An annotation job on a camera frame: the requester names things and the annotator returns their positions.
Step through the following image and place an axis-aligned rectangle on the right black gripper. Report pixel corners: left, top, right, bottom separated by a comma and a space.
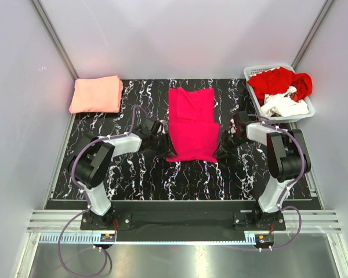
212, 130, 248, 160

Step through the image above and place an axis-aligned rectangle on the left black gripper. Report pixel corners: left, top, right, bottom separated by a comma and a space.
150, 133, 177, 160

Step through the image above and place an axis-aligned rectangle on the magenta pink t shirt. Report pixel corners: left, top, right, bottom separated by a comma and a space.
166, 87, 220, 163

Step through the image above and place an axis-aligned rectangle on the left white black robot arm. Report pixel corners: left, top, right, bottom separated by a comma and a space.
68, 119, 177, 229

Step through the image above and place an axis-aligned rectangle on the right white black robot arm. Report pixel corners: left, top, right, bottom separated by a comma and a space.
213, 112, 311, 231

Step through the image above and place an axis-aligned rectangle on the white printed t shirt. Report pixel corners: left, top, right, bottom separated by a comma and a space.
261, 86, 309, 117

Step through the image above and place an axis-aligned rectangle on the red t shirt in basket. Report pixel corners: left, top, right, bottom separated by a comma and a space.
248, 67, 313, 101

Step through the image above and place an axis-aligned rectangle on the folded peach t shirt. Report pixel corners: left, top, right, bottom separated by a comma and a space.
69, 75, 123, 114

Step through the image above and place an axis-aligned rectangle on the white plastic laundry basket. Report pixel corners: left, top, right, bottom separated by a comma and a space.
244, 64, 315, 123

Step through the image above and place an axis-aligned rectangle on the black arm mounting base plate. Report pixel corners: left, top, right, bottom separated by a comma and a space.
80, 211, 286, 231

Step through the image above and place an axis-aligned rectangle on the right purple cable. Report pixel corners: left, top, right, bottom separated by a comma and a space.
248, 114, 307, 251

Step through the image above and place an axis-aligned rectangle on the purple cable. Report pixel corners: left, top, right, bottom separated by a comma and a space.
248, 114, 307, 251
57, 105, 113, 276

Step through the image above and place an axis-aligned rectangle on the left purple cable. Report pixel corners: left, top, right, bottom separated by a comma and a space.
57, 105, 113, 276

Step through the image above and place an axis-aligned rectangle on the slotted white cable duct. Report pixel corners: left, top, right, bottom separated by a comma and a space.
39, 232, 256, 245

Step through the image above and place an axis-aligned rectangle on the right aluminium frame post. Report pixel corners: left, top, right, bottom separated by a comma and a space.
291, 0, 336, 69

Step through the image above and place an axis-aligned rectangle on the aluminium frame post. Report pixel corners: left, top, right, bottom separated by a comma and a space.
29, 0, 79, 80
291, 0, 336, 69

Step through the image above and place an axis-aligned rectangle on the left aluminium frame post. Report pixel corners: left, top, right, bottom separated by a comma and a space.
29, 0, 79, 80

